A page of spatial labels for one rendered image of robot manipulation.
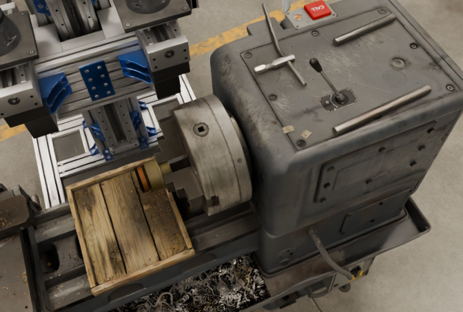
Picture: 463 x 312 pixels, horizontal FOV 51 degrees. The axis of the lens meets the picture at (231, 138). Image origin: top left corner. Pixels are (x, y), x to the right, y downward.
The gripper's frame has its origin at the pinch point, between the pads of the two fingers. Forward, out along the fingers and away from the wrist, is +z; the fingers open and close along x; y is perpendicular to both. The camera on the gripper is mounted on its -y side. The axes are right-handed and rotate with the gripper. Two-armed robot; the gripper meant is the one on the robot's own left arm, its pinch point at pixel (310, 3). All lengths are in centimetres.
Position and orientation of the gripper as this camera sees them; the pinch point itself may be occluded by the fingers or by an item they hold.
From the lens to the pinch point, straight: 127.3
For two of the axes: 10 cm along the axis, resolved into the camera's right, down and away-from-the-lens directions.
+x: -8.4, 4.7, -2.6
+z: 1.6, 6.8, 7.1
